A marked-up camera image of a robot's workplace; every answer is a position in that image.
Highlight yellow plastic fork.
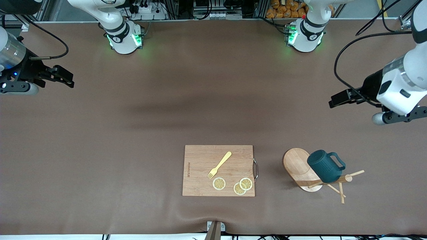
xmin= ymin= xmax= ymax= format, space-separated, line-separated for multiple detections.
xmin=207 ymin=151 xmax=232 ymax=179

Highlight brown table mat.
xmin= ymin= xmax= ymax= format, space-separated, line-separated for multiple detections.
xmin=0 ymin=19 xmax=427 ymax=235

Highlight white power strip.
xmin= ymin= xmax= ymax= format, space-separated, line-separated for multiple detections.
xmin=133 ymin=0 xmax=166 ymax=20

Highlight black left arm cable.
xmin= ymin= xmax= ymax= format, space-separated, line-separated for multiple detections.
xmin=334 ymin=0 xmax=416 ymax=107

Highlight wooden cutting board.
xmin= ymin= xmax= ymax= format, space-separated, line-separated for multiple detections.
xmin=182 ymin=145 xmax=259 ymax=197

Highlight grey camera bracket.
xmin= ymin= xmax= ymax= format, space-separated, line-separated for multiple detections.
xmin=204 ymin=221 xmax=226 ymax=240

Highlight white terminal block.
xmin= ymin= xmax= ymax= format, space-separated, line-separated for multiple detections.
xmin=207 ymin=11 xmax=243 ymax=20

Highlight orange snack bags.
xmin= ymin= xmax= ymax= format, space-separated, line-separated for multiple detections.
xmin=266 ymin=0 xmax=309 ymax=19

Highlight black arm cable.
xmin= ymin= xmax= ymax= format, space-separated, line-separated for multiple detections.
xmin=334 ymin=0 xmax=416 ymax=107
xmin=2 ymin=13 xmax=69 ymax=61

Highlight dark green mug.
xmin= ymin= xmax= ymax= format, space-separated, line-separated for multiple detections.
xmin=307 ymin=150 xmax=346 ymax=183

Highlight aluminium frame profile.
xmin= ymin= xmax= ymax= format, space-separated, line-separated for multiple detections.
xmin=399 ymin=0 xmax=417 ymax=27
xmin=20 ymin=0 xmax=50 ymax=31

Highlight wooden mug tree rack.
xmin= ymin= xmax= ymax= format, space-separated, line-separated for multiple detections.
xmin=283 ymin=148 xmax=365 ymax=204

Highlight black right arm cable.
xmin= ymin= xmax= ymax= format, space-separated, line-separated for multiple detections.
xmin=2 ymin=13 xmax=69 ymax=61

